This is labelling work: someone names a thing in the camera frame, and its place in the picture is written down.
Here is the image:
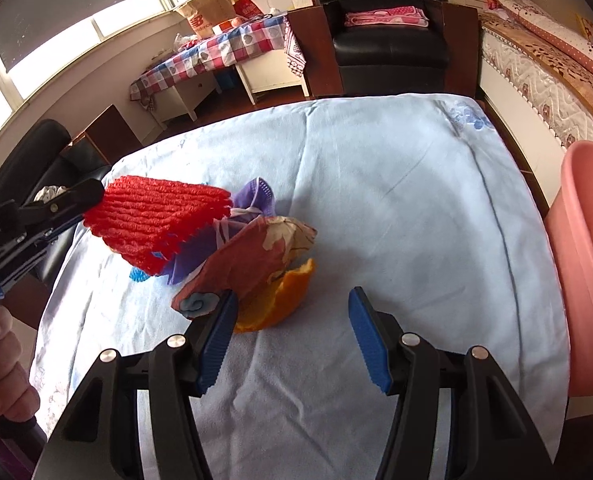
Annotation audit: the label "person's left hand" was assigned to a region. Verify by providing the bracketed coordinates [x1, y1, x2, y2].
[0, 305, 41, 420]

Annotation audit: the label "pink folded blanket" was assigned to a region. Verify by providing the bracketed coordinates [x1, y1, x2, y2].
[345, 5, 430, 28]

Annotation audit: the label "colourful printed wrapper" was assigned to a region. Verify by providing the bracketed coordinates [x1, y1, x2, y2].
[171, 215, 318, 321]

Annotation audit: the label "black leather armchair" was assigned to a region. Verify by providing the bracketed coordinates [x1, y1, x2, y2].
[0, 105, 144, 301]
[304, 0, 480, 101]

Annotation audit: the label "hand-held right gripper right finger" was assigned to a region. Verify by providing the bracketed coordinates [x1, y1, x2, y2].
[348, 286, 552, 480]

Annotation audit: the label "yellow pillow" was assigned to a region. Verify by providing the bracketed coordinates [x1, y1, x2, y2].
[574, 12, 593, 43]

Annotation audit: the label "bed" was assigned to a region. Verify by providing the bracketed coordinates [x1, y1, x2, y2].
[457, 0, 593, 161]

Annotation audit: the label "purple clothes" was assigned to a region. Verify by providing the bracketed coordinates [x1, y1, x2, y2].
[169, 177, 277, 286]

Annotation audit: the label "red patterned white cloth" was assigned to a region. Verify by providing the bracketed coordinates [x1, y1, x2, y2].
[284, 20, 307, 78]

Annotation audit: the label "red paper bag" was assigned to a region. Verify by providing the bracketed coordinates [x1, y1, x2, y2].
[233, 0, 263, 20]

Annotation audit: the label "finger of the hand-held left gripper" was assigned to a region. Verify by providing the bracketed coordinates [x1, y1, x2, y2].
[19, 179, 106, 233]
[0, 225, 84, 301]

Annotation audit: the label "orange peel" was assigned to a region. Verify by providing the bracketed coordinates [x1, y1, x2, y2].
[234, 258, 316, 333]

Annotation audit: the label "red foam fruit net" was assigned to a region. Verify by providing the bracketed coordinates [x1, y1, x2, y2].
[82, 175, 233, 277]

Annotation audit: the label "grey roller blind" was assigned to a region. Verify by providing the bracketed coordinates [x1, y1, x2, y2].
[0, 0, 170, 73]

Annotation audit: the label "window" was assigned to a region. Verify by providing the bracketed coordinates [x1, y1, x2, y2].
[0, 0, 212, 116]

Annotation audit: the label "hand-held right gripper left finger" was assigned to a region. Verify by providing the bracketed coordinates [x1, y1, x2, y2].
[36, 290, 240, 480]

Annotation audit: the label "white desk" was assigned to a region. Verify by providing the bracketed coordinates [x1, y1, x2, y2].
[149, 47, 310, 123]

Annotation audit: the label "light blue cloth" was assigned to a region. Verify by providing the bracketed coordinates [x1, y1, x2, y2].
[29, 95, 572, 480]

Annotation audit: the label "brown paper shopping bag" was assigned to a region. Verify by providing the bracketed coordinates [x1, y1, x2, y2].
[176, 0, 237, 38]

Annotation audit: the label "checkered cloth side table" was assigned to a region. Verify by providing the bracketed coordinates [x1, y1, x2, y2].
[129, 12, 290, 103]

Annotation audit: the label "pink plastic bucket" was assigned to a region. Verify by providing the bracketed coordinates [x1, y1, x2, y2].
[547, 140, 593, 401]

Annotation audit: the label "white crumpled cloth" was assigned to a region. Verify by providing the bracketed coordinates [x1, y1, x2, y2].
[34, 185, 70, 203]

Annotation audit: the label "brown leaf print blanket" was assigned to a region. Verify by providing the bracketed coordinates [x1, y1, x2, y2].
[479, 10, 593, 111]

